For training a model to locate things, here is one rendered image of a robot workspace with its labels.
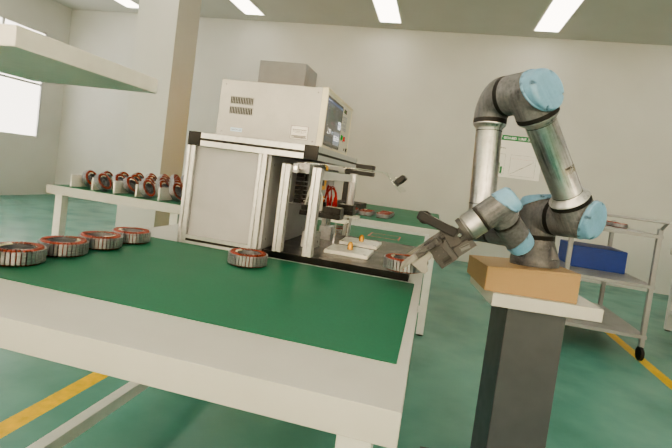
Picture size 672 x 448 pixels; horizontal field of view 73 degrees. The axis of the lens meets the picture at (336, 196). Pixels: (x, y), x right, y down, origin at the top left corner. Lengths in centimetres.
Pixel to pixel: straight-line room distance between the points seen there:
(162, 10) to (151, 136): 140
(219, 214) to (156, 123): 404
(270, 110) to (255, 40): 623
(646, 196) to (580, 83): 177
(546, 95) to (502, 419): 100
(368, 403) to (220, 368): 21
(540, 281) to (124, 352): 115
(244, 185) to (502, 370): 100
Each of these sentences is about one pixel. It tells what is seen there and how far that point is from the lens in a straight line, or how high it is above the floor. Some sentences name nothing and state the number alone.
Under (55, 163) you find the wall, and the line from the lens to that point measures 957.
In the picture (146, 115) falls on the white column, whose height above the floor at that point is 140.
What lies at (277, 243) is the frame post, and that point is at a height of 80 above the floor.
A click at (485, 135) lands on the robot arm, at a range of 141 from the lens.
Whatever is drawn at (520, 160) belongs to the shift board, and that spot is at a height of 156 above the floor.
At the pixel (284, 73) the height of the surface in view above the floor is 216.
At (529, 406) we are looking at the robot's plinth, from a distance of 168.
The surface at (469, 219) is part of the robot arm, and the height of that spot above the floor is 97.
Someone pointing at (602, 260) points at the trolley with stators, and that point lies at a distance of 422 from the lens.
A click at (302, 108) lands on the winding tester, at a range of 156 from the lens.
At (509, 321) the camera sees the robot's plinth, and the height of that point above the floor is 65.
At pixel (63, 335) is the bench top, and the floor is 74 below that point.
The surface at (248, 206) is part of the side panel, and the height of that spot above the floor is 90.
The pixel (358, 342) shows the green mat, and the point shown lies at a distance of 84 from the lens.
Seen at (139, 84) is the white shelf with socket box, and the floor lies 118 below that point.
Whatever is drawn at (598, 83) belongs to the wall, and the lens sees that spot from 735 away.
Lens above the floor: 104
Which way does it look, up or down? 3 degrees down
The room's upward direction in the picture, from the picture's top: 8 degrees clockwise
